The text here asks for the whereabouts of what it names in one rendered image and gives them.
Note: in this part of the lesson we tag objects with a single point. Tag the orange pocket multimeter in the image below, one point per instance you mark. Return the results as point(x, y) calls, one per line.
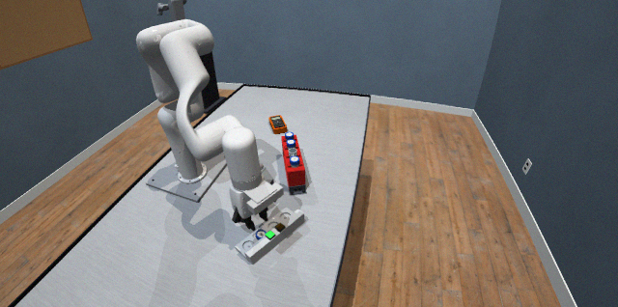
point(278, 124)

